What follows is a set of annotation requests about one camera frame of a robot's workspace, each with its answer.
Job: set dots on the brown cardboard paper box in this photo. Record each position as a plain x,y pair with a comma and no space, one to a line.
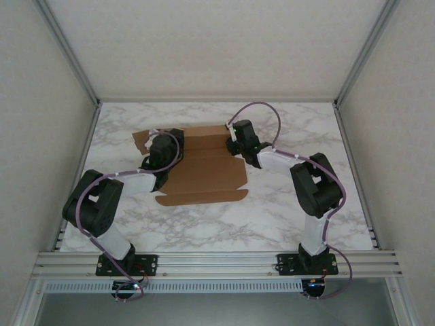
204,176

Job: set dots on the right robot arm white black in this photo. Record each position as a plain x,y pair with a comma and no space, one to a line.
275,163

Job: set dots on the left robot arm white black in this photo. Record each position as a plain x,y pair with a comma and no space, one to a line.
139,185

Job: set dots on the small circuit board with LED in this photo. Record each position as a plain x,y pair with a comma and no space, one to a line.
127,287
316,287

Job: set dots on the aluminium table end rail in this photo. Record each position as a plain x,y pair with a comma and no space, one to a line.
217,100

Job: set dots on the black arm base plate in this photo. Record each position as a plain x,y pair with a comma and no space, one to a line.
149,263
289,265

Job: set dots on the aluminium mounting rail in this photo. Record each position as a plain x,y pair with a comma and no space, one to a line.
217,265

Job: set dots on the aluminium frame post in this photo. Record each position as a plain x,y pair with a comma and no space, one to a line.
70,51
364,51

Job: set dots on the aluminium frame leg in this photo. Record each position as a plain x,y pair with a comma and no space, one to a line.
402,302
30,302

